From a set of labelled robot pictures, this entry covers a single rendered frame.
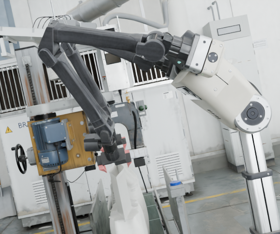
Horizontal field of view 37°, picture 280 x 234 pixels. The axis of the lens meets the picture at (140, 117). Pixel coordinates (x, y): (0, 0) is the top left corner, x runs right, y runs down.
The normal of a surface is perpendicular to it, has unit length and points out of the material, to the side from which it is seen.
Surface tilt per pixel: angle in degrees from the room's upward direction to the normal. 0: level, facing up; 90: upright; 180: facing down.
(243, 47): 90
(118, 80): 90
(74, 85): 115
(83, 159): 90
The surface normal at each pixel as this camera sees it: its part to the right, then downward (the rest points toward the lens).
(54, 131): 0.45, -0.04
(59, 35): 0.13, 0.50
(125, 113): 0.04, 0.04
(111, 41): -0.12, 0.47
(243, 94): 0.47, 0.38
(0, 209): -0.01, -0.19
